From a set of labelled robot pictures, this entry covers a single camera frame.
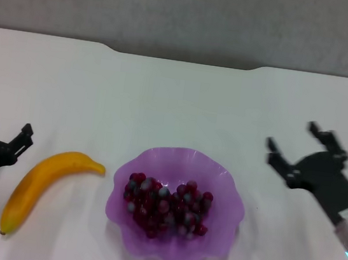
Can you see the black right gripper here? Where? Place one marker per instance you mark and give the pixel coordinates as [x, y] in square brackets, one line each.
[325, 175]

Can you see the yellow banana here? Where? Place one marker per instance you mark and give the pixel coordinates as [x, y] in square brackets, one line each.
[32, 182]

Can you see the dark red grape bunch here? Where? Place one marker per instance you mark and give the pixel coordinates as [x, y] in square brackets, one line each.
[164, 205]

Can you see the purple wavy plastic bowl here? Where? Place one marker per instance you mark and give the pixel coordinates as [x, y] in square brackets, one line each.
[145, 248]

